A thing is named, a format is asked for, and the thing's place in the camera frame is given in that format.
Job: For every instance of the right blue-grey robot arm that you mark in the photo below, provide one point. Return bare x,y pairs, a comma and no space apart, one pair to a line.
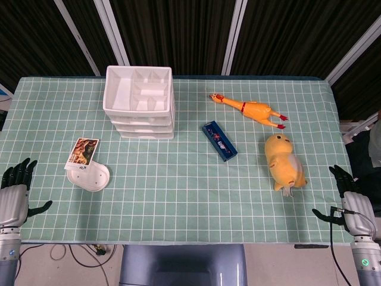
366,262

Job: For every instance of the blue white board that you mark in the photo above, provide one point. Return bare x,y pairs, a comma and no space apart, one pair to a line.
4,92

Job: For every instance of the printed picture card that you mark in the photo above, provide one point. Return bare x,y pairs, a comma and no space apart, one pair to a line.
82,152

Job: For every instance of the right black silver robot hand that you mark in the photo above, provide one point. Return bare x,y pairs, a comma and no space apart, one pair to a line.
357,208

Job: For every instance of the white metal frame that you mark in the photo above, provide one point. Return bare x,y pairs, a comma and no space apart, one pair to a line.
357,125

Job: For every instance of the blue rectangular box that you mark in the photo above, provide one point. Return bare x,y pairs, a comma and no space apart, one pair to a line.
219,141

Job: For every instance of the wide white double post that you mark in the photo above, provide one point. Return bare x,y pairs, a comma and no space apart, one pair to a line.
114,35

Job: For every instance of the yellow rubber chicken toy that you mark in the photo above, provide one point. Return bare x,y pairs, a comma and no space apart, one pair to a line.
253,108

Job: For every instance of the white plastic drawer unit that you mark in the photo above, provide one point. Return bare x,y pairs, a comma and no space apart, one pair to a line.
122,92

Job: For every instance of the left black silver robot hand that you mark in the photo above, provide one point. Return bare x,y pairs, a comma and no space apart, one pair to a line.
12,199

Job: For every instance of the white corner post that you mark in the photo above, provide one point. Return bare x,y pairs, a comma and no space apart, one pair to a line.
354,50

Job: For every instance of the white oval plastic stand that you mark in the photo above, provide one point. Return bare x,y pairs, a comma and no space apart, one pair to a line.
92,178

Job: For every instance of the clear plastic drawer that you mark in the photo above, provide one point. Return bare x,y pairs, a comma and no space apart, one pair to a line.
143,119
146,127
149,135

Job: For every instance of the thin white slanted post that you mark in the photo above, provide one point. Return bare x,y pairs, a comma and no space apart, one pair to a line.
77,35

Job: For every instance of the green checked tablecloth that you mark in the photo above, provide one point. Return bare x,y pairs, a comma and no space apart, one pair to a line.
178,193

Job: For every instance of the yellow plush duck toy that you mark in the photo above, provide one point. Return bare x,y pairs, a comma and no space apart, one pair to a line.
285,164

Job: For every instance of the blue-grey robot torso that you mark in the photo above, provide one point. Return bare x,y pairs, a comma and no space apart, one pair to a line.
181,265

